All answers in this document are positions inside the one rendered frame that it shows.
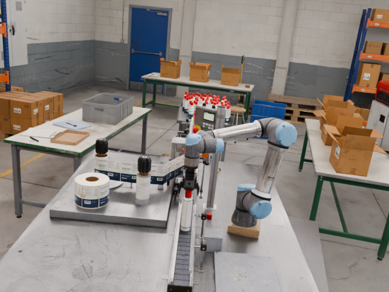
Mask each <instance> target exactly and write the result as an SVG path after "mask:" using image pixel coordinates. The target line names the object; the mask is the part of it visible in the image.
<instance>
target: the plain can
mask: <svg viewBox="0 0 389 292"><path fill-rule="evenodd" d="M192 205H193V198H192V190H186V192H185V196H184V197H183V203H182V216H181V227H182V228H190V223H191V216H192Z"/></svg>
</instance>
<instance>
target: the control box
mask: <svg viewBox="0 0 389 292"><path fill-rule="evenodd" d="M215 108H216V109H212V106H211V105H208V104H206V107H202V104H200V105H196V110H195V117H194V127H196V128H198V130H199V131H200V130H203V131H206V132H207V131H211V130H209V129H205V128H202V123H203V122H207V123H211V124H213V125H214V130H215V126H216V119H217V107H215ZM204 111H209V112H213V113H215V121H214V122H211V121H207V120H204V119H203V115H204ZM225 117H226V109H225V114H224V121H223V128H224V126H225Z"/></svg>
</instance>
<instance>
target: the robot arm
mask: <svg viewBox="0 0 389 292"><path fill-rule="evenodd" d="M253 136H257V137H268V141H267V144H268V146H269V147H268V150H267V153H266V156H265V159H264V162H263V165H262V168H261V171H260V175H259V178H258V181H257V183H256V185H253V184H240V185H239V186H238V188H237V198H236V208H235V210H234V212H233V214H232V219H231V221H232V223H233V224H235V225H237V226H240V227H244V228H249V227H254V226H255V225H256V224H257V219H264V218H265V217H267V216H269V215H270V213H271V211H272V205H271V203H270V201H271V198H272V195H271V189H272V187H273V184H274V180H275V178H276V175H277V172H278V168H279V166H280V163H281V160H282V156H283V154H284V151H286V150H288V148H289V146H291V145H292V144H293V143H294V142H295V141H296V138H297V131H296V129H295V127H294V126H293V125H292V124H290V123H289V122H286V121H283V120H281V119H278V118H265V119H259V120H255V121H254V122H253V123H248V124H244V125H238V126H232V127H227V128H223V129H217V130H211V131H207V132H206V131H203V130H200V131H198V132H197V133H196V134H188V135H187V136H186V142H185V157H184V158H183V159H184V168H186V172H184V175H183V179H182V181H181V183H180V184H179V187H178V193H179V201H180V203H182V199H183V197H184V193H185V192H186V190H192V194H193V204H194V205H195V203H196V201H197V197H198V195H199V190H200V188H199V183H198V182H197V173H195V169H198V165H199V159H200V154H217V153H222V152H223V150H224V142H228V141H233V140H239V139H242V138H248V137H253Z"/></svg>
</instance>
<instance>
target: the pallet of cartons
mask: <svg viewBox="0 0 389 292"><path fill-rule="evenodd" d="M61 116H63V94H62V93H54V92H47V91H42V92H37V93H34V94H32V93H26V92H23V87H15V86H11V91H9V92H7V91H6V89H5V85H2V86H0V140H4V139H6V138H8V137H9V134H15V135H16V134H19V133H21V132H24V131H26V130H28V129H29V128H30V127H31V128H33V127H36V126H39V125H42V124H44V123H46V122H49V121H52V120H54V119H57V118H59V117H61Z"/></svg>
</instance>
